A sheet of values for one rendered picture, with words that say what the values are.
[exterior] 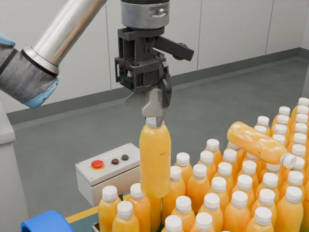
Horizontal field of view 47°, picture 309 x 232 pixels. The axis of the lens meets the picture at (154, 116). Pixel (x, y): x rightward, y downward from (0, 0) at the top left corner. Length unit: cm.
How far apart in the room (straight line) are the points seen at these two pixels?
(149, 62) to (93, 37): 294
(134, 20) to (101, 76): 313
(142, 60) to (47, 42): 65
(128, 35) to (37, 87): 70
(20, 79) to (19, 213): 54
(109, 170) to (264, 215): 44
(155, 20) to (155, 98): 16
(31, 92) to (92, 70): 243
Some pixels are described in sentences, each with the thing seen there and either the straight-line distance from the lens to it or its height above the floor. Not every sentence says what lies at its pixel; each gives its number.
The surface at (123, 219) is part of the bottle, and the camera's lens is 92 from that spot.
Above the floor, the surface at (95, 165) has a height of 111.
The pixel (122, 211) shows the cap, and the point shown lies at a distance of 89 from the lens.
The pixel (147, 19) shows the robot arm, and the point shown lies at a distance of 63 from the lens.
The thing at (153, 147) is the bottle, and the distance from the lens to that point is 77.
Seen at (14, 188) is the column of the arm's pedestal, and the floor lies 86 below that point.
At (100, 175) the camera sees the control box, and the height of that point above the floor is 110.
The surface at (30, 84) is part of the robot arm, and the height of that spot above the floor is 125.
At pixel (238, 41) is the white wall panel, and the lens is 470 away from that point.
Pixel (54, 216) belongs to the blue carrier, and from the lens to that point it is 74.
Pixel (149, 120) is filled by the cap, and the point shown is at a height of 136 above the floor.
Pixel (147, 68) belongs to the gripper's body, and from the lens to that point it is 66.
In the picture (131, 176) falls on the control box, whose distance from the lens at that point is 109.
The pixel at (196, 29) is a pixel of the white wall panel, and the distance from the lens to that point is 421.
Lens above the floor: 173
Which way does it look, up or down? 29 degrees down
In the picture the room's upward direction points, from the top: straight up
